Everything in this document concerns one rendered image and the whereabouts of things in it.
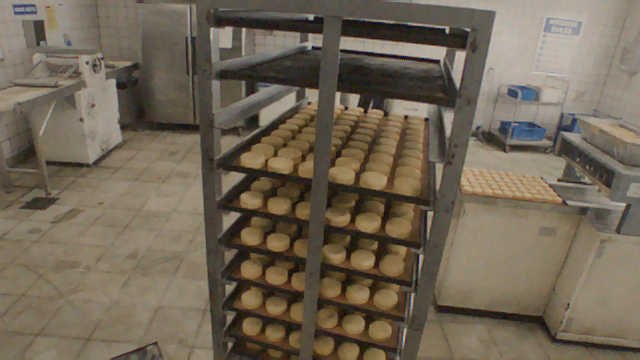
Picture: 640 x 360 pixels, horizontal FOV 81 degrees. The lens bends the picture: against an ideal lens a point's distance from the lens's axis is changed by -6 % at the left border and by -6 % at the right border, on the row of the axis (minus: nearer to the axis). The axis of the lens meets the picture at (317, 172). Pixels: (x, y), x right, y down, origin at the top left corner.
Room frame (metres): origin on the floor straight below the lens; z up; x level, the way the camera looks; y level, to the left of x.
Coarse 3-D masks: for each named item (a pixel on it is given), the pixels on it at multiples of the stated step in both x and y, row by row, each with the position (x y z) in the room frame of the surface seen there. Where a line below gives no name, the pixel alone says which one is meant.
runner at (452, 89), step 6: (444, 60) 1.17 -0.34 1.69; (444, 66) 1.12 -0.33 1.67; (444, 72) 1.03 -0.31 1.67; (450, 72) 0.83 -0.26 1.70; (444, 78) 0.92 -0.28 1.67; (450, 78) 0.80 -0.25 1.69; (450, 84) 0.77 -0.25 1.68; (450, 90) 0.74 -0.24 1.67; (456, 90) 0.62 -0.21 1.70; (450, 96) 0.71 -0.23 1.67; (456, 96) 0.61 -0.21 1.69; (450, 102) 0.66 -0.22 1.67; (456, 102) 0.60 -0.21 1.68; (438, 108) 0.61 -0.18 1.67; (444, 108) 0.61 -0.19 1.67; (450, 108) 0.61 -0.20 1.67; (456, 108) 0.60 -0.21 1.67
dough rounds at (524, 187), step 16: (464, 176) 2.18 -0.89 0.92; (480, 176) 2.20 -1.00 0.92; (496, 176) 2.22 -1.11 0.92; (512, 176) 2.24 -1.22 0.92; (528, 176) 2.26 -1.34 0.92; (464, 192) 1.99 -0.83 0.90; (480, 192) 1.98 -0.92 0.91; (496, 192) 1.98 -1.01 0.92; (512, 192) 2.03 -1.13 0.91; (528, 192) 2.03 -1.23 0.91; (544, 192) 2.03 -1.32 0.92
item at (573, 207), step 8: (464, 200) 2.01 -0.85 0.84; (472, 200) 2.00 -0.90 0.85; (480, 200) 2.00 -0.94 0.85; (488, 200) 2.00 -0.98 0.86; (496, 200) 1.99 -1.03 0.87; (504, 200) 1.99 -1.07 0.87; (512, 200) 1.98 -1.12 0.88; (520, 200) 1.98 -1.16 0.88; (528, 208) 1.97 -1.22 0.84; (536, 208) 1.97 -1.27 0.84; (544, 208) 1.96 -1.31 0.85; (552, 208) 1.96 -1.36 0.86; (560, 208) 1.96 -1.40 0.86; (568, 208) 1.95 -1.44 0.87; (576, 208) 1.95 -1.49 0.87; (584, 208) 1.94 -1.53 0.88; (608, 208) 1.93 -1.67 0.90; (616, 208) 1.93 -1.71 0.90
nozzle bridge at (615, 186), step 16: (560, 144) 2.41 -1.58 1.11; (576, 144) 2.22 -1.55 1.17; (592, 160) 2.14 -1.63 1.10; (608, 160) 1.93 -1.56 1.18; (576, 176) 2.40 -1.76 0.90; (592, 176) 2.02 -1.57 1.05; (608, 176) 1.95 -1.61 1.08; (624, 176) 1.74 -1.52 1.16; (608, 192) 1.79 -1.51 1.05; (624, 192) 1.74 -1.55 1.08; (624, 208) 1.77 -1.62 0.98; (624, 224) 1.73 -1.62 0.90
